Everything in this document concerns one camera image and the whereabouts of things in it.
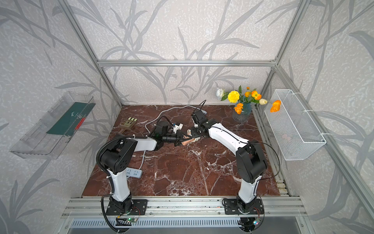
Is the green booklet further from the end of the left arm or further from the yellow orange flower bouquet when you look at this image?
the yellow orange flower bouquet

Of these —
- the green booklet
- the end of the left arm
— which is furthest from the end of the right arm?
the green booklet

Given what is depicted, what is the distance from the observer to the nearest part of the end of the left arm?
2.59 feet
